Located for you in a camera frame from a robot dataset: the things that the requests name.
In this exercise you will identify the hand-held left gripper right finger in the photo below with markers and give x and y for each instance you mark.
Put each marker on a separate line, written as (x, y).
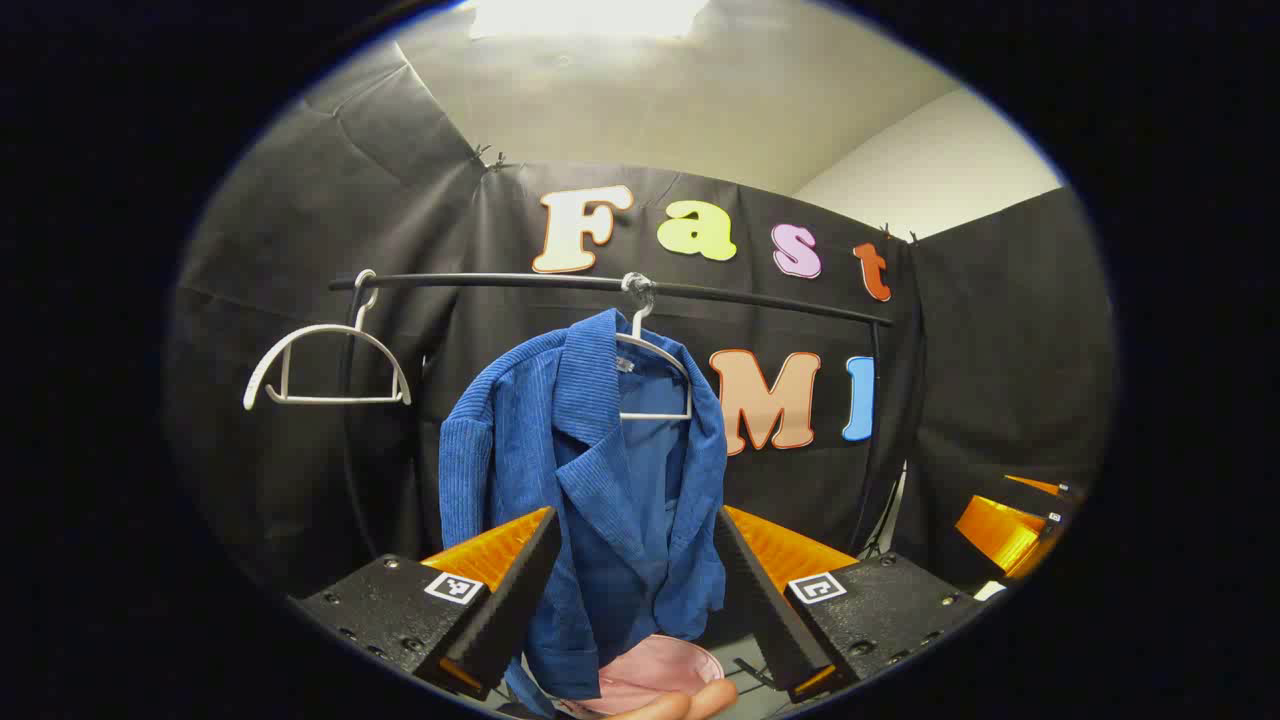
(760, 590)

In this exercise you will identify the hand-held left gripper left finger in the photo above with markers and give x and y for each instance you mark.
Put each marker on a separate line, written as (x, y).
(520, 590)

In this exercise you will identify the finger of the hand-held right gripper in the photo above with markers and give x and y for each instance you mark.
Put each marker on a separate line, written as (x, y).
(1035, 485)
(995, 530)

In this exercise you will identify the pink laundry hamper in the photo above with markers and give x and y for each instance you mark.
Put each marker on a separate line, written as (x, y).
(650, 660)

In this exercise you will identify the white plastic hanger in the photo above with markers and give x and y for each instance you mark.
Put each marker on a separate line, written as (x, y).
(320, 329)
(655, 416)

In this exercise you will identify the black clothes rack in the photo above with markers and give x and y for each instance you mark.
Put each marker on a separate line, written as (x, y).
(500, 280)

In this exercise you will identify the black backdrop stand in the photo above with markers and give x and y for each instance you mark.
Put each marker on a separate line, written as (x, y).
(875, 548)

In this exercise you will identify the ceiling light panel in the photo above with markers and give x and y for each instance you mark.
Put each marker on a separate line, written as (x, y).
(590, 15)

